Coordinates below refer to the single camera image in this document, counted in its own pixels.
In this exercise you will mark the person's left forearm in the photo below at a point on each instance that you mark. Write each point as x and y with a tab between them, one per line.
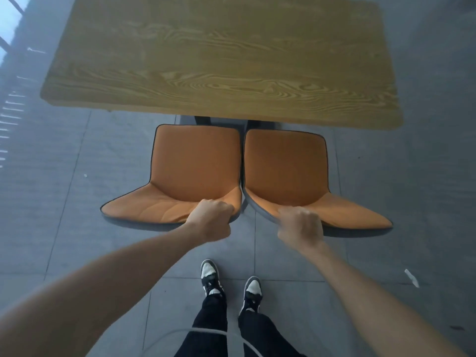
93	293

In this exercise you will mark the black trousers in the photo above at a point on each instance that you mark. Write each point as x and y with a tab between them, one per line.
212	327

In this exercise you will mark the person's left fingers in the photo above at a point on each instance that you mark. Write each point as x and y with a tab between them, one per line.
223	219

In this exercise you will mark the person's right forearm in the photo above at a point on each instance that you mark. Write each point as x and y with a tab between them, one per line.
372	304

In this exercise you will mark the orange upholstered chair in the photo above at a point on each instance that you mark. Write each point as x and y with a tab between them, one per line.
286	167
193	163

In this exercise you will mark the dark window frame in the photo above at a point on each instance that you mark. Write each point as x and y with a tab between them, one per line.
11	3

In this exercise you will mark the black and white shoe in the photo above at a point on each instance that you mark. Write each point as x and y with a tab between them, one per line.
210	275
253	291

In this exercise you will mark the person's right fingers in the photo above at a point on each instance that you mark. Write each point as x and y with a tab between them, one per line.
292	219

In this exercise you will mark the person's right hand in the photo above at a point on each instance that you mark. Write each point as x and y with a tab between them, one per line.
303	232

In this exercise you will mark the white paper scrap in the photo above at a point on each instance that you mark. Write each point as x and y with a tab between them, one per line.
412	278

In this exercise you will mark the black and white left shoe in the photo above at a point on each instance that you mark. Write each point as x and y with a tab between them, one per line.
210	275

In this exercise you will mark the person's left hand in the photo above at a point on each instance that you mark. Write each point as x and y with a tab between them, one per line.
206	221

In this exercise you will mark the black table base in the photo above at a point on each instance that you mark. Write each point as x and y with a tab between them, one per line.
202	120

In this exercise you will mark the black and white right shoe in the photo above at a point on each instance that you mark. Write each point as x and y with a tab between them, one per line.
253	291

